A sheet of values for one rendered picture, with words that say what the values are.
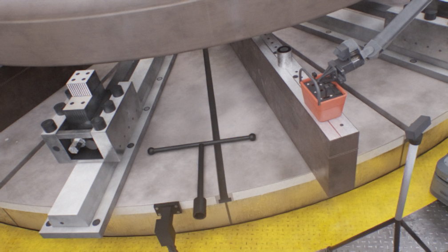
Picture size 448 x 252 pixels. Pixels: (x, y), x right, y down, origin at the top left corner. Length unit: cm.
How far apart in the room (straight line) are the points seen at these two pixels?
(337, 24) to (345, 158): 153
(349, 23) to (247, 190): 159
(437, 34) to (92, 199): 211
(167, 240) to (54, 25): 120
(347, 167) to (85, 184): 129
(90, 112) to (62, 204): 47
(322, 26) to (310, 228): 166
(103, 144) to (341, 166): 117
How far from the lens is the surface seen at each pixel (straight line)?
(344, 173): 184
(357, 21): 304
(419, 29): 261
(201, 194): 197
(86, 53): 219
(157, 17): 198
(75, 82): 215
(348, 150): 174
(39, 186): 248
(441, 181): 228
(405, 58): 280
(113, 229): 236
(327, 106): 167
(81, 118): 211
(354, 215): 226
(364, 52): 171
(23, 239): 272
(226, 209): 212
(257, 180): 201
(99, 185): 211
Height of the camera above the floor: 182
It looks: 40 degrees down
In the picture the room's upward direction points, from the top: 11 degrees counter-clockwise
